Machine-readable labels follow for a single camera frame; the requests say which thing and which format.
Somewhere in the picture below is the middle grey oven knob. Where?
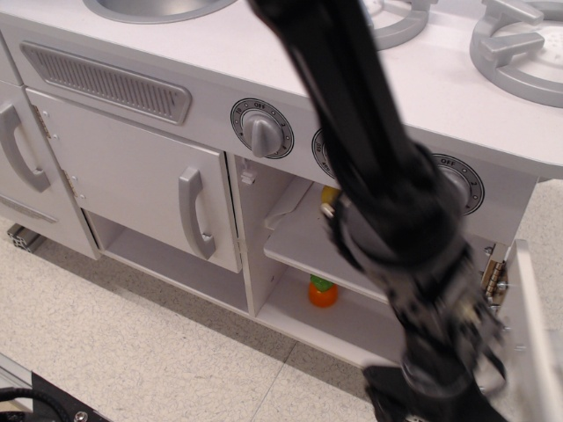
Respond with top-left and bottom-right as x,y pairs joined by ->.
311,129 -> 335,179

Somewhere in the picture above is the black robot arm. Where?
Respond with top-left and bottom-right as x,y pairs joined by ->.
251,1 -> 503,421

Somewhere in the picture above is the grey oven knob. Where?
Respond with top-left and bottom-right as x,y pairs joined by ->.
433,154 -> 485,215
230,98 -> 294,159
311,129 -> 335,179

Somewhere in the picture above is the white toy oven door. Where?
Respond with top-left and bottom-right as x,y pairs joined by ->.
499,240 -> 562,421

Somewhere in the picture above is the far left silver handle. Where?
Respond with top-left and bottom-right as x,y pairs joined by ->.
1,105 -> 50,193

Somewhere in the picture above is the silver cabinet door handle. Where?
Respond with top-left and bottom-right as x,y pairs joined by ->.
178,167 -> 216,260

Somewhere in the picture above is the left aluminium frame rail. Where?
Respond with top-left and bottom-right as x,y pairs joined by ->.
7,224 -> 46,253

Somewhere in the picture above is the right silver stove burner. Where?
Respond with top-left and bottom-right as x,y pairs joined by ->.
470,1 -> 562,108

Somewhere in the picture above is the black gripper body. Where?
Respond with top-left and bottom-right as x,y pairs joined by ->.
362,355 -> 506,421

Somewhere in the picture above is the far left white door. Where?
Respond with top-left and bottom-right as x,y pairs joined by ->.
1,82 -> 99,259

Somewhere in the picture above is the silver stove burner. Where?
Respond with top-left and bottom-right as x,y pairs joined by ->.
470,1 -> 562,108
362,0 -> 437,51

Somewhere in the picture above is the left grey oven knob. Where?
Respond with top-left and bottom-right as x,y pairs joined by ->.
230,98 -> 294,159

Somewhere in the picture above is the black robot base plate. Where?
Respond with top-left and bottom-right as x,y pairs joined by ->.
26,371 -> 115,422

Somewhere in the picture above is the silver toy sink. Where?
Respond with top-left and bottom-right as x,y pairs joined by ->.
83,0 -> 235,25

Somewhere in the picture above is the centre silver stove burner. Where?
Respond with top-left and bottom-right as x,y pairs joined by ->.
362,0 -> 437,51

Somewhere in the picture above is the white toy kitchen unit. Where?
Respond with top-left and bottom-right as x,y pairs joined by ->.
0,0 -> 563,397

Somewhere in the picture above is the right grey oven knob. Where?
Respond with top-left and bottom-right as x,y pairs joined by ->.
433,154 -> 485,215

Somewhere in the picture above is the black cable near base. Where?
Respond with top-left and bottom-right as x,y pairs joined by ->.
0,384 -> 67,422

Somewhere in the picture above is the yellow toy lemon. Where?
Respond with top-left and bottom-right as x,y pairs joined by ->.
321,186 -> 340,206

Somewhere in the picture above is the white cabinet door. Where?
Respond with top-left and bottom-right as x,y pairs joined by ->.
26,89 -> 241,273

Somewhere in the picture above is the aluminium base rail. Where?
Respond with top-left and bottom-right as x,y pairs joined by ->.
0,353 -> 33,389

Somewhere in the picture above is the silver vent grille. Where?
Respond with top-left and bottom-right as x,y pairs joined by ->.
20,42 -> 192,125

